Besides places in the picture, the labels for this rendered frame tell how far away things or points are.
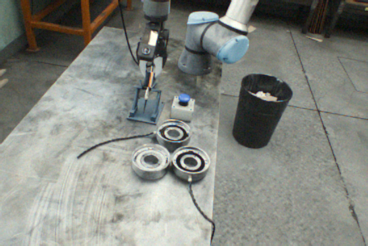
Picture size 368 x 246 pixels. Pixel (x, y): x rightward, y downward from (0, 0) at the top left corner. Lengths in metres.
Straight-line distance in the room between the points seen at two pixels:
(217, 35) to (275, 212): 1.13
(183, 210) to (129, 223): 0.14
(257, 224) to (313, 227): 0.32
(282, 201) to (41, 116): 1.44
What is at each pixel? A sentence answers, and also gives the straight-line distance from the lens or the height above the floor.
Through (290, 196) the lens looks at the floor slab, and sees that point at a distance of 2.07.
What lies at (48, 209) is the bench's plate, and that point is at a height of 0.80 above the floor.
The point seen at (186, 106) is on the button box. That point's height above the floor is 0.84.
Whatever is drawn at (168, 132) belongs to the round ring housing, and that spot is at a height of 0.82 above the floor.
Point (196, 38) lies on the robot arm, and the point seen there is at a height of 0.95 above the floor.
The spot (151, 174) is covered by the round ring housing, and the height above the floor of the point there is 0.83.
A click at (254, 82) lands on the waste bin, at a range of 2.27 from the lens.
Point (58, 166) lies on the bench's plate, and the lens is 0.92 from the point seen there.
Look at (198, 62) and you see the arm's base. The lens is 1.31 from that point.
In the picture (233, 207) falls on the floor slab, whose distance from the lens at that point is 1.89.
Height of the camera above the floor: 1.45
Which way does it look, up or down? 38 degrees down
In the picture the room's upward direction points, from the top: 9 degrees clockwise
